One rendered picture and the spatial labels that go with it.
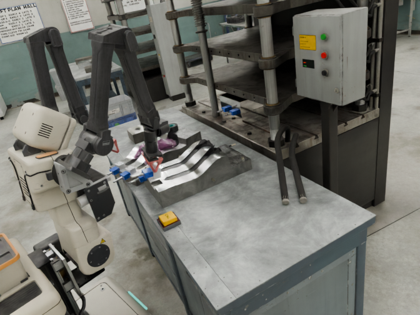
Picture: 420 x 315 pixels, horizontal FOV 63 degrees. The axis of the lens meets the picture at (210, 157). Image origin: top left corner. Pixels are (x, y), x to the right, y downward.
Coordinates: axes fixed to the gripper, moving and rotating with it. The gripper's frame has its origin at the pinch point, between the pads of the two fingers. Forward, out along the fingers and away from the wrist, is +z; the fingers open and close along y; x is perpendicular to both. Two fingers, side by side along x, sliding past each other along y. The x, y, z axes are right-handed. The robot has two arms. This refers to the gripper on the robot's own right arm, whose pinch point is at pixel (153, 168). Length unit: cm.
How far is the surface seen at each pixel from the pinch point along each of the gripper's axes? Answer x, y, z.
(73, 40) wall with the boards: -79, 712, 67
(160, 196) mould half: 0.6, -9.3, 9.9
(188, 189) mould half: -13.1, -9.5, 10.1
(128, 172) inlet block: 5.2, 25.3, 14.5
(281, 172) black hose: -49, -31, 0
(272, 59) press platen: -68, 6, -41
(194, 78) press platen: -77, 111, -3
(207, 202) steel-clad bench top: -17.5, -20.5, 12.4
